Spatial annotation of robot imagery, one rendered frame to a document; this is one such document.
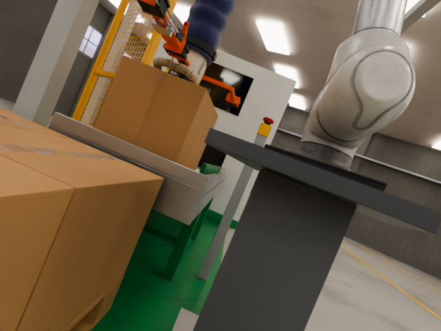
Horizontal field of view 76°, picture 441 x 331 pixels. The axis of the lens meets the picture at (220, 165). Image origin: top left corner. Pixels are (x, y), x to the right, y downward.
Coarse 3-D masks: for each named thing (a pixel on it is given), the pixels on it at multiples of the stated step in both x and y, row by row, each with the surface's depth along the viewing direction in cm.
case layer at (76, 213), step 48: (0, 144) 56; (48, 144) 77; (0, 192) 34; (48, 192) 42; (96, 192) 57; (144, 192) 90; (0, 240) 36; (48, 240) 47; (96, 240) 67; (0, 288) 40; (48, 288) 54; (96, 288) 83
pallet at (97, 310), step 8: (120, 280) 106; (112, 288) 99; (104, 296) 94; (112, 296) 104; (96, 304) 89; (104, 304) 98; (88, 312) 83; (96, 312) 94; (104, 312) 103; (80, 320) 94; (88, 320) 95; (96, 320) 97; (72, 328) 89; (80, 328) 90; (88, 328) 92
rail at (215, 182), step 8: (208, 176) 144; (216, 176) 178; (224, 176) 299; (208, 184) 123; (216, 184) 190; (208, 192) 146; (216, 192) 254; (200, 200) 118; (208, 200) 178; (200, 208) 137
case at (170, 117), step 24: (120, 72) 124; (144, 72) 123; (120, 96) 124; (144, 96) 123; (168, 96) 122; (192, 96) 121; (96, 120) 124; (120, 120) 124; (144, 120) 123; (168, 120) 122; (192, 120) 121; (216, 120) 179; (144, 144) 123; (168, 144) 122; (192, 144) 140; (192, 168) 168
